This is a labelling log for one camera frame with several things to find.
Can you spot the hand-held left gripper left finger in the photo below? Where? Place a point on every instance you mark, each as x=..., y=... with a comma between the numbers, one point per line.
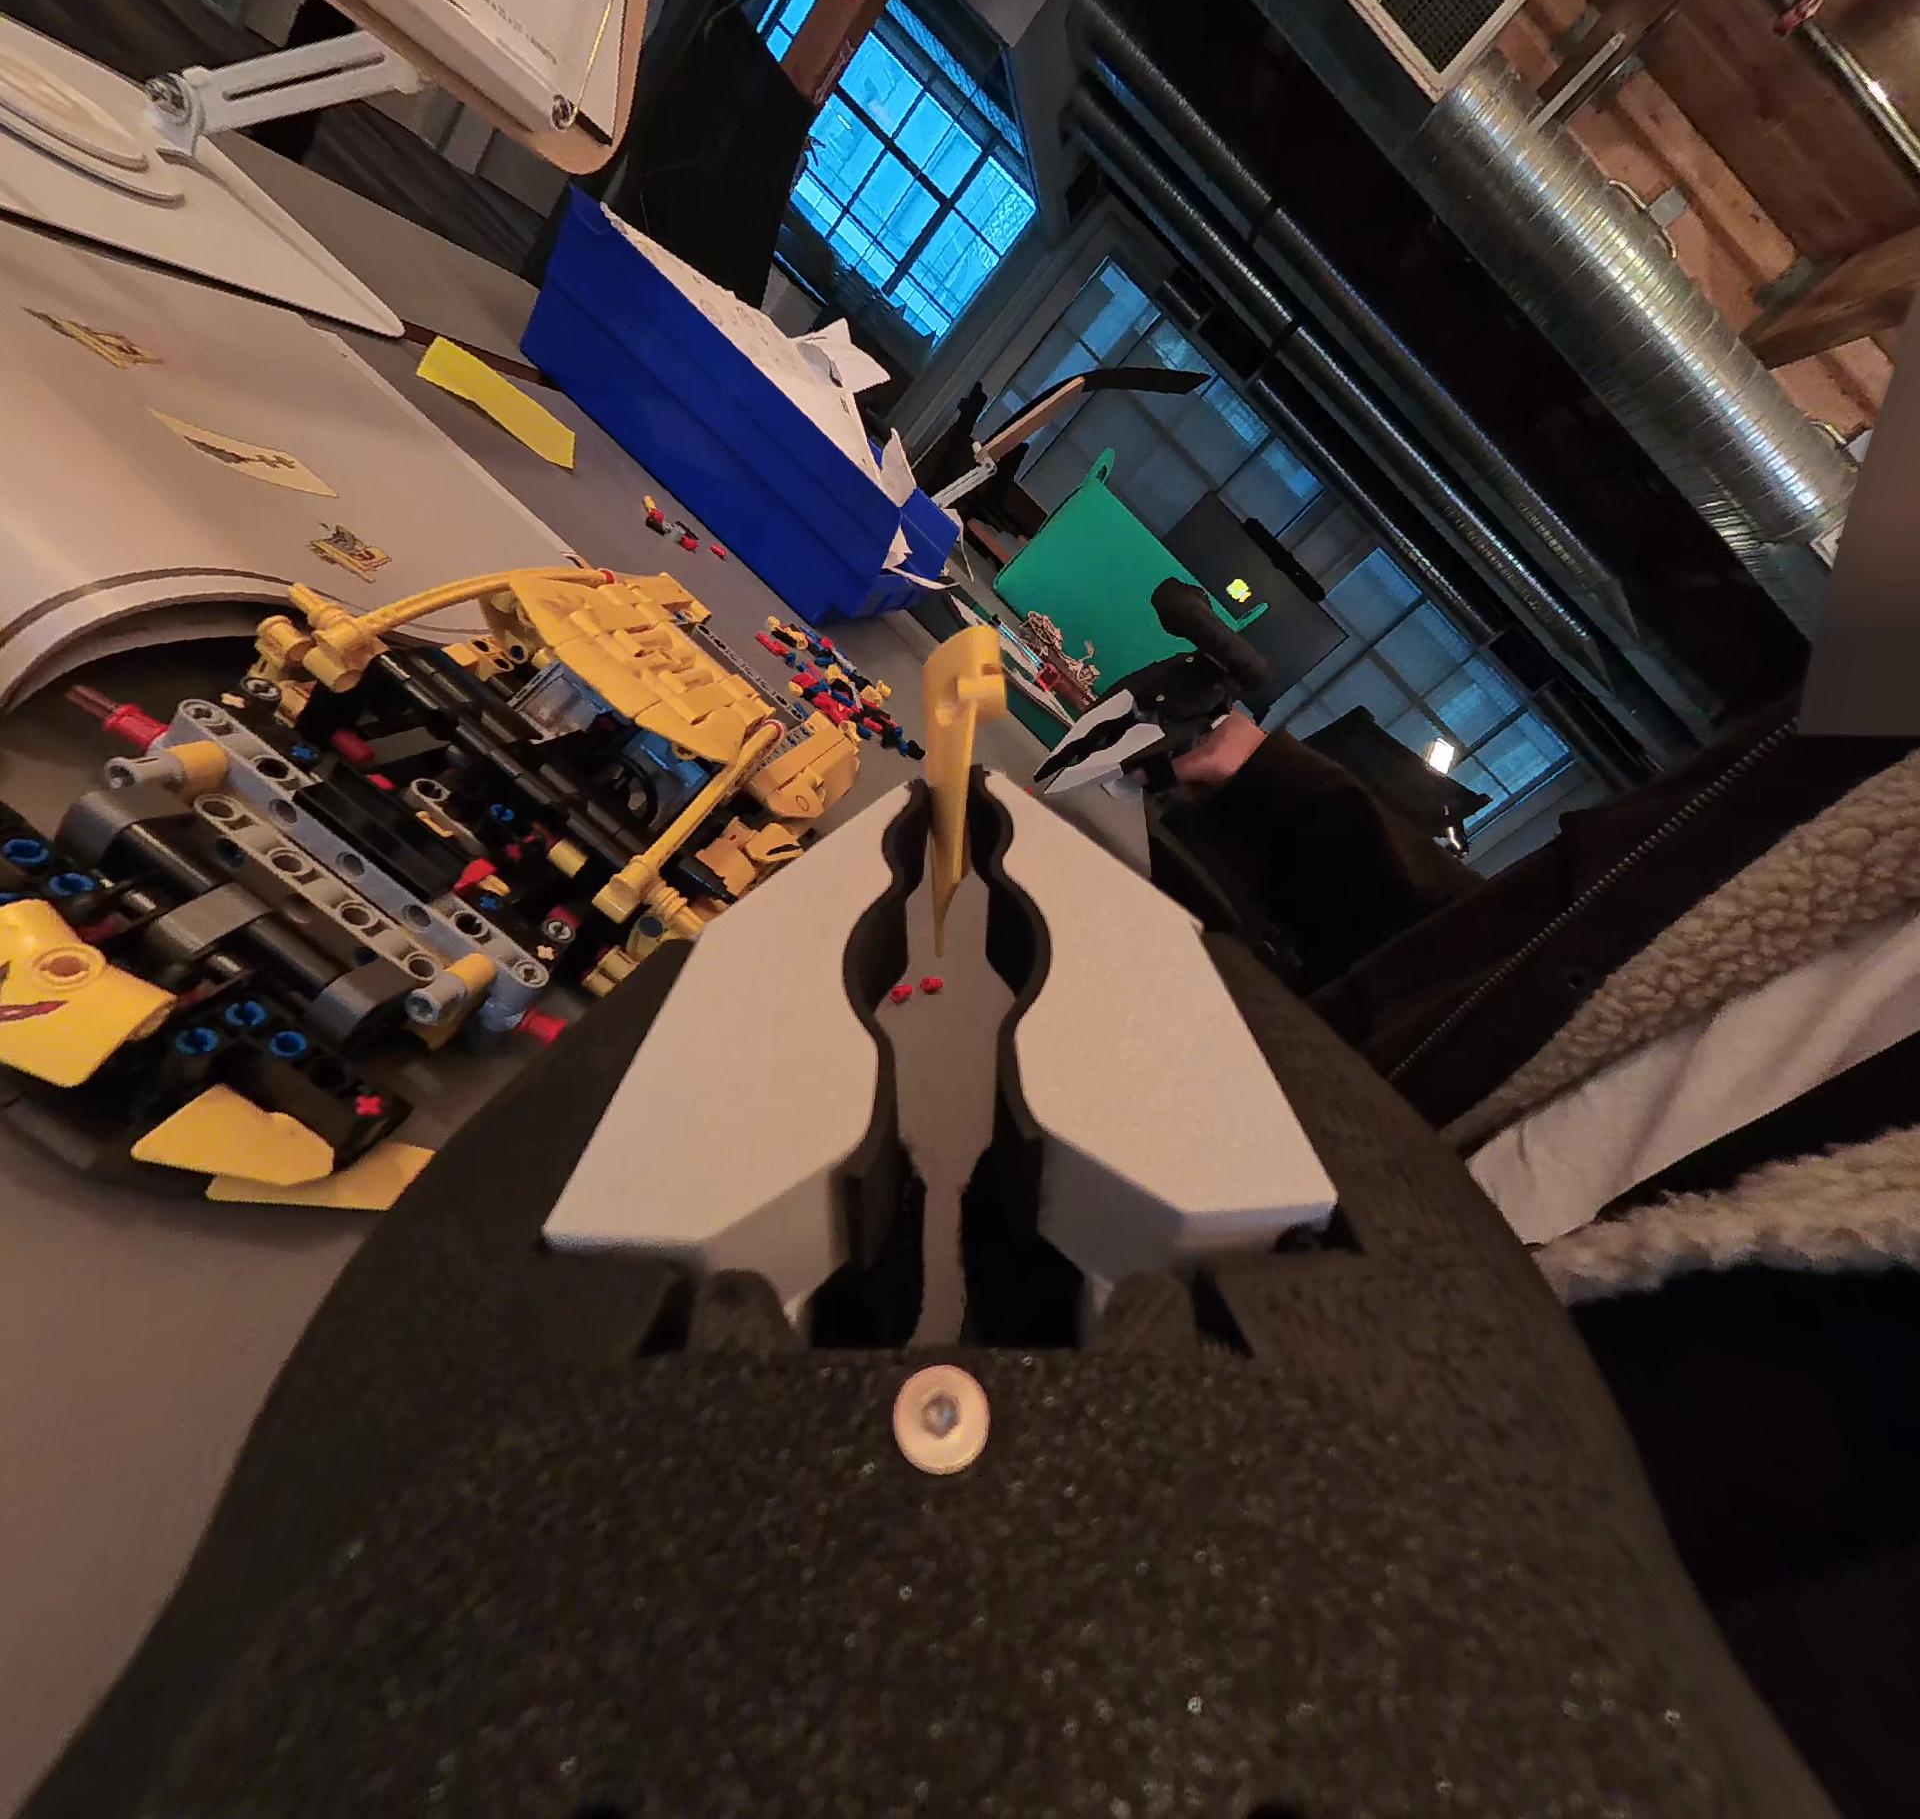
x=739, y=1100

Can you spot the person's right hand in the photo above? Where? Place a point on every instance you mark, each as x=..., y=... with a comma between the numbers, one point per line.
x=1221, y=753

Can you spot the desk lamp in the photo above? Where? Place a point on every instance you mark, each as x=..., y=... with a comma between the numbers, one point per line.
x=1052, y=408

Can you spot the yellow paper sheet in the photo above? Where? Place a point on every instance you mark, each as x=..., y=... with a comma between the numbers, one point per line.
x=496, y=404

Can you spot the metal ventilation duct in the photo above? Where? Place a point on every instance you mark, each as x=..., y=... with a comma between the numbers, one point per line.
x=1620, y=229

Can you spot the small brick model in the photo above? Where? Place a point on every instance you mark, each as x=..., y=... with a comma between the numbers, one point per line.
x=1044, y=650

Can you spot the open instruction booklet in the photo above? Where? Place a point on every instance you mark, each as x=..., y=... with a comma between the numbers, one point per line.
x=181, y=499

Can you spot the black fleece-lined jacket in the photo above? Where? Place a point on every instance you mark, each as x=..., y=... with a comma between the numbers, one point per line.
x=1743, y=1459

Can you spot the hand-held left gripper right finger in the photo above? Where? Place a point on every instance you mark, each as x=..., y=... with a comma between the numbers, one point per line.
x=1154, y=1100

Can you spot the green corrugated box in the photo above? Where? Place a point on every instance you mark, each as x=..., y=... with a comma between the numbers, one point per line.
x=1095, y=572

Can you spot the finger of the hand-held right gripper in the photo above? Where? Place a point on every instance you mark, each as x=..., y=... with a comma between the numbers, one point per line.
x=1110, y=723

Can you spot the yellow brick car model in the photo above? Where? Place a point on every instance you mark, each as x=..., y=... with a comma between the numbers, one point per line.
x=452, y=799

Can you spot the black partition panel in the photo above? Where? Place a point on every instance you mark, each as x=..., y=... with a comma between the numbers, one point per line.
x=704, y=126

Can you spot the blue plastic bin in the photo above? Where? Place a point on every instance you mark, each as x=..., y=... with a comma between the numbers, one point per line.
x=676, y=393

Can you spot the white crumpled paper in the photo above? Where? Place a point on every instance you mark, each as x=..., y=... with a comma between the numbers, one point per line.
x=782, y=350

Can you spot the yellow brick wing piece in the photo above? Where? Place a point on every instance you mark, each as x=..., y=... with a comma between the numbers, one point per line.
x=259, y=1145

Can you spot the person's right forearm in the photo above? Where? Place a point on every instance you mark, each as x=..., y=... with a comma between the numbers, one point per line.
x=1321, y=843

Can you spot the slim yellow brick piece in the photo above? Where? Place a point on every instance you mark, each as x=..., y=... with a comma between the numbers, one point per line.
x=962, y=724

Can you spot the scattered coloured brick pieces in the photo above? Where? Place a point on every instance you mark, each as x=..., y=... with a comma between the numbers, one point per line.
x=812, y=666

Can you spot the white shirt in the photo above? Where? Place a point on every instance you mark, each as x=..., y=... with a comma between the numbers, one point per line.
x=1684, y=1086

